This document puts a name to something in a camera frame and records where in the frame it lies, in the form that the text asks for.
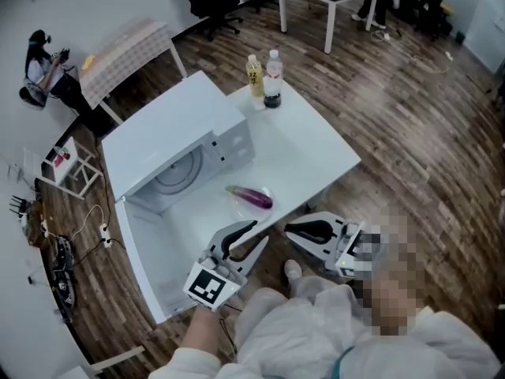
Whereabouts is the black router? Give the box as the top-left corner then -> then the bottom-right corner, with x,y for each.
9,194 -> 35,228

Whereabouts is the white table with toys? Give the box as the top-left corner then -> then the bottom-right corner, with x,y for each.
58,344 -> 147,379

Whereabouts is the light blue strap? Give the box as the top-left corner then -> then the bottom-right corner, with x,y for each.
330,345 -> 356,379

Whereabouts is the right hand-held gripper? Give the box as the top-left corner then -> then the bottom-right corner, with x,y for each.
283,211 -> 383,280

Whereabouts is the purple eggplant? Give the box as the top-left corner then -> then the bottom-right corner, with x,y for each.
224,185 -> 275,209

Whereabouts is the person's white clothing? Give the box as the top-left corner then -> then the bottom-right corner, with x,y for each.
148,276 -> 505,379

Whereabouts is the white square table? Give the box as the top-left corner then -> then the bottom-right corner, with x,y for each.
169,80 -> 363,252

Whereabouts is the white microwave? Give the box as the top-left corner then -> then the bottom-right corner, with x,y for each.
100,70 -> 256,325

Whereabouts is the yellow drink bottle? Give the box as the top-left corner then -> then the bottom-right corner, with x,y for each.
246,54 -> 264,99

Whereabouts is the small white side table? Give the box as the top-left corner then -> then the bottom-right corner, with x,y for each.
23,137 -> 104,201

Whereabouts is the clear bottle red label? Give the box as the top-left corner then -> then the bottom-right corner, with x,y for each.
263,49 -> 284,109

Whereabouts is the person's left white shoe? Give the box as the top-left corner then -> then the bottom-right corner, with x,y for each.
283,259 -> 304,291

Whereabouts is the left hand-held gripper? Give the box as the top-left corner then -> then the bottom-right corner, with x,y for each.
183,219 -> 271,312

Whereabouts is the person's left forearm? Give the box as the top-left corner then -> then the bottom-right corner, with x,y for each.
175,306 -> 222,358

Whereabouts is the black equipment bag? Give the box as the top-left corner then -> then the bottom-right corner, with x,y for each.
50,233 -> 78,310

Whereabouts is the checkered cloth table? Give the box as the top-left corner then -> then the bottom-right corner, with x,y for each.
78,20 -> 189,126

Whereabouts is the white power strip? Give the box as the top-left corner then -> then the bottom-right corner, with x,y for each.
98,223 -> 114,249

